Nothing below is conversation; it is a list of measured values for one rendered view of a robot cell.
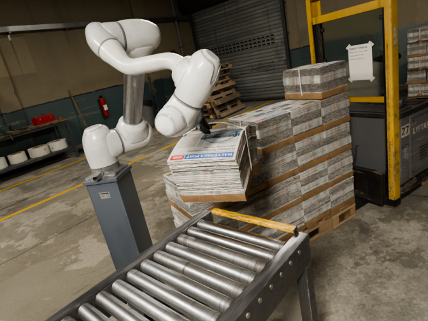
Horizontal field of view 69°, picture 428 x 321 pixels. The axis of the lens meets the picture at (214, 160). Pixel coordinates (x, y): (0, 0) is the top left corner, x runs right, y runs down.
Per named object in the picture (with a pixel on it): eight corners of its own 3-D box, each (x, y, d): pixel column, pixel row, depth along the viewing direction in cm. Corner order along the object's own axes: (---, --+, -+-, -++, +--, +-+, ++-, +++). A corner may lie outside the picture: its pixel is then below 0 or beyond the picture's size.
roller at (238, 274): (162, 242, 130) (163, 254, 131) (255, 278, 99) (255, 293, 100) (171, 239, 134) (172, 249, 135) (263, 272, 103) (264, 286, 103)
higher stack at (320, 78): (298, 214, 285) (280, 71, 245) (321, 202, 298) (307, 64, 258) (333, 229, 252) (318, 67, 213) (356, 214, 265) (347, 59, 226)
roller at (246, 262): (177, 231, 136) (172, 242, 134) (269, 261, 105) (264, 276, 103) (184, 235, 139) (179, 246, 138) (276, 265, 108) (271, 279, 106)
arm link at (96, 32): (96, 36, 117) (128, 32, 125) (76, 15, 125) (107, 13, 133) (98, 67, 126) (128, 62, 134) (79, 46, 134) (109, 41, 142)
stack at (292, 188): (187, 275, 234) (160, 174, 209) (299, 214, 285) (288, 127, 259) (213, 304, 201) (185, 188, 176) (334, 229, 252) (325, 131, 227)
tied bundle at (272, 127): (230, 148, 233) (224, 118, 226) (260, 137, 246) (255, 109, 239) (262, 156, 201) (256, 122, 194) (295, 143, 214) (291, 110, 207)
